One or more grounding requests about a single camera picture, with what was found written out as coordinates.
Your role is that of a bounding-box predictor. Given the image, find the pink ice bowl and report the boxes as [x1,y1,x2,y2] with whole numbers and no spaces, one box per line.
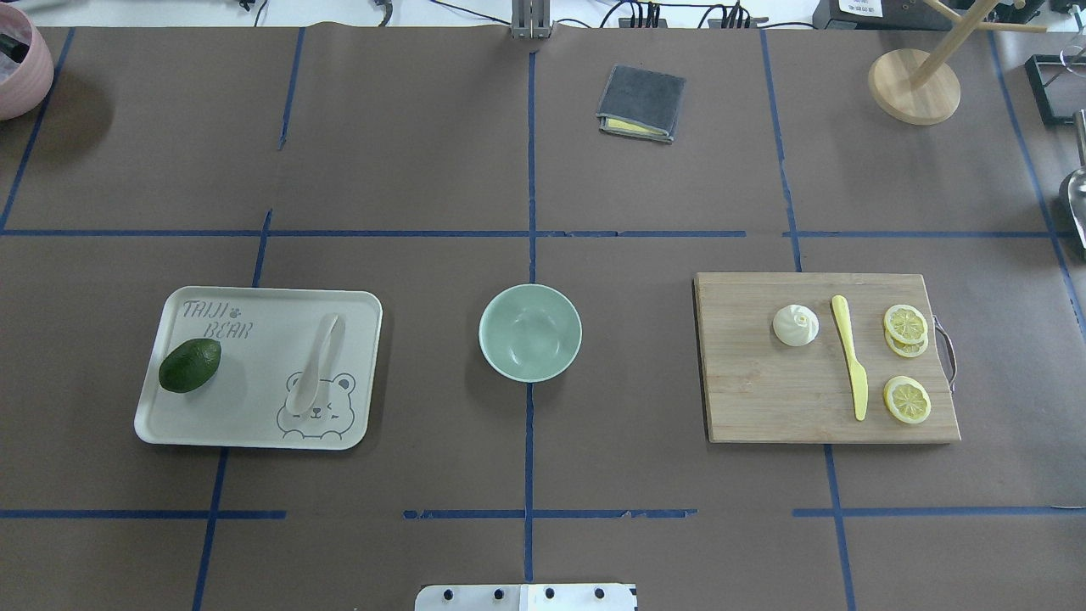
[1,3,54,120]

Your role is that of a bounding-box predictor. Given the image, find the mint green ceramic bowl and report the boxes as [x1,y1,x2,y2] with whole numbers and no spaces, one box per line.
[478,283,583,383]

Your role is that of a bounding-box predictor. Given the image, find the white ceramic spoon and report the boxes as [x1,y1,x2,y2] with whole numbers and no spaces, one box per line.
[285,311,342,415]

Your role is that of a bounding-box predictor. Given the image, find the yellow plastic knife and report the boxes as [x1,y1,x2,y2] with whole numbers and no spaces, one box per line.
[831,294,870,422]

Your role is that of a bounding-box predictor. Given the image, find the lower stacked lemon slice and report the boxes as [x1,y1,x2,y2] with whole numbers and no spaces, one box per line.
[884,330,929,357]

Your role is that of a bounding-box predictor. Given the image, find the bamboo cutting board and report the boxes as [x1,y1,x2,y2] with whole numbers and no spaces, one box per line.
[693,273,960,444]

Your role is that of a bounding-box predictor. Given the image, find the grey folded cloth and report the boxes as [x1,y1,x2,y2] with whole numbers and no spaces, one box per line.
[595,64,686,144]

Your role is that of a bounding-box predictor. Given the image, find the steel scoop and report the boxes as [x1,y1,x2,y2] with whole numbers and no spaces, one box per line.
[1061,109,1086,251]

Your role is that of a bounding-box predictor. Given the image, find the wooden mug tree stand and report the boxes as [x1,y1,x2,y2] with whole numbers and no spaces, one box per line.
[868,1,1047,126]

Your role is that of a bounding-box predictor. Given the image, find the single lemon slice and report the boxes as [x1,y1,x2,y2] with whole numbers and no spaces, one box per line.
[882,375,932,425]

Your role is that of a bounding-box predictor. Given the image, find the green avocado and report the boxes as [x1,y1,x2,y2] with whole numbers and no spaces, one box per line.
[157,338,220,394]

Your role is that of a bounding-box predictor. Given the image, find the aluminium frame post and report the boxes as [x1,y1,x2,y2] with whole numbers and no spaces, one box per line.
[512,0,553,40]

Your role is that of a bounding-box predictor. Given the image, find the black tray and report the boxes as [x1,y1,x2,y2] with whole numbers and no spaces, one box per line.
[1024,54,1085,126]

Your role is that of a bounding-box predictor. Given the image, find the cream bear serving tray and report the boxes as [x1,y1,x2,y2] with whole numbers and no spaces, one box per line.
[132,287,383,450]

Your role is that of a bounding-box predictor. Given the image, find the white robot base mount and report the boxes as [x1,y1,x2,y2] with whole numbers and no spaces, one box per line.
[414,581,639,610]

